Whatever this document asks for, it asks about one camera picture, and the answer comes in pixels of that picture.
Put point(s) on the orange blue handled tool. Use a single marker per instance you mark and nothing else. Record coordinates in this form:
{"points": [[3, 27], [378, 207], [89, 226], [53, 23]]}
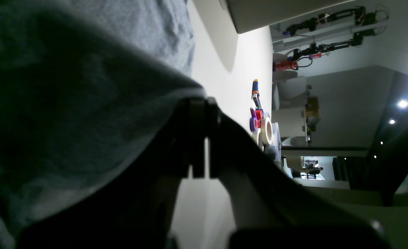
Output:
{"points": [[255, 94]]}

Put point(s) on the grey T-shirt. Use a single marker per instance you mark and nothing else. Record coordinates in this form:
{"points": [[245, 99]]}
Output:
{"points": [[84, 87]]}

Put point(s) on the white tape roll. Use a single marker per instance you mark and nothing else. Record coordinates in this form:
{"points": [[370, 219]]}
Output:
{"points": [[266, 131]]}

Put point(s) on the red block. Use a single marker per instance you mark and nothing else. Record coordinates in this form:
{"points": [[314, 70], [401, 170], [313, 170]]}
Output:
{"points": [[259, 114]]}

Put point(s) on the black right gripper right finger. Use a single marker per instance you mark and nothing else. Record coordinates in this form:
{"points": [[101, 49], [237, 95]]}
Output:
{"points": [[270, 210]]}

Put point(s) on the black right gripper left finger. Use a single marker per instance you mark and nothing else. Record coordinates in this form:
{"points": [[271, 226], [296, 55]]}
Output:
{"points": [[135, 210]]}

